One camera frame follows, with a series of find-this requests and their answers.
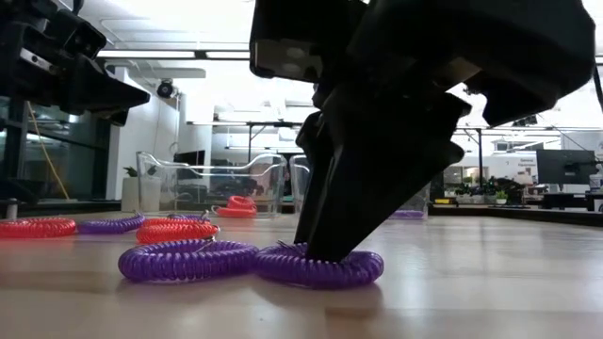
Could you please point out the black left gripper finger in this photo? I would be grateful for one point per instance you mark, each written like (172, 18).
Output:
(99, 89)
(117, 118)

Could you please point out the green potted plant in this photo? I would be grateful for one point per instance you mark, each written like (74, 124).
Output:
(501, 196)

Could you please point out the ceiling light strip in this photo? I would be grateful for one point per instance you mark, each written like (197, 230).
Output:
(146, 54)

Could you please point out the black ceiling security camera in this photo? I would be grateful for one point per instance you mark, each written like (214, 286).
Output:
(165, 88)

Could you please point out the large black computer monitor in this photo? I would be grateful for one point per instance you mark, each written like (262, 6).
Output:
(565, 167)

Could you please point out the black office desk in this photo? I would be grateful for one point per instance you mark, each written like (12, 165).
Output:
(570, 200)

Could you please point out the white pot with plant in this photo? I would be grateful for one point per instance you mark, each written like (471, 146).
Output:
(129, 193)

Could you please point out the clear plastic bin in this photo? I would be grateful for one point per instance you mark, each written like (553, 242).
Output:
(266, 188)
(417, 200)

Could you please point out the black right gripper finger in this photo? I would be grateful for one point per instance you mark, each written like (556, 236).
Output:
(377, 165)
(315, 179)

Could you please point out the small black computer monitor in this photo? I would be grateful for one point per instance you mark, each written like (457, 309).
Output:
(188, 160)

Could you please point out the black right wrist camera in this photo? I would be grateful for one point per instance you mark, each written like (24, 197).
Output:
(287, 56)

